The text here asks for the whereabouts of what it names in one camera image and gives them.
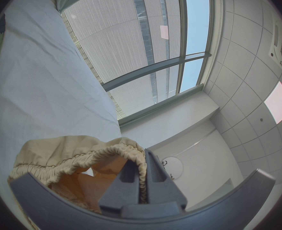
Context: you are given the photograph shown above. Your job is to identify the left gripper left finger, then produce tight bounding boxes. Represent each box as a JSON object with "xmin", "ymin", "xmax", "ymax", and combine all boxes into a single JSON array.
[{"xmin": 99, "ymin": 160, "xmax": 141, "ymax": 215}]

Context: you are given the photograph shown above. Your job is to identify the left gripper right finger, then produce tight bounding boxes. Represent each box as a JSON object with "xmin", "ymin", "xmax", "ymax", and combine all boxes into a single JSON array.
[{"xmin": 144, "ymin": 148, "xmax": 188, "ymax": 210}]

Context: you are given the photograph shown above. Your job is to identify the beige shorts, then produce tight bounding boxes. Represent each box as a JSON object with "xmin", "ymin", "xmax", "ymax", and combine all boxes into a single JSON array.
[{"xmin": 8, "ymin": 135, "xmax": 148, "ymax": 228}]

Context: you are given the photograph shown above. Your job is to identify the window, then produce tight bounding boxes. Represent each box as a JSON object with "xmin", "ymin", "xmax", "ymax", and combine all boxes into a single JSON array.
[{"xmin": 59, "ymin": 0, "xmax": 222, "ymax": 126}]

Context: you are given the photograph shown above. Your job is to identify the ceiling light panel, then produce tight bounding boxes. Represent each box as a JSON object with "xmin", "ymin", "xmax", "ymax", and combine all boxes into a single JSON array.
[{"xmin": 263, "ymin": 80, "xmax": 282, "ymax": 124}]

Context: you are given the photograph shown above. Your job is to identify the white ceiling air vent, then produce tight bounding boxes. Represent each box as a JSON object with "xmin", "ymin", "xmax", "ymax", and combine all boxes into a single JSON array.
[{"xmin": 269, "ymin": 21, "xmax": 282, "ymax": 74}]

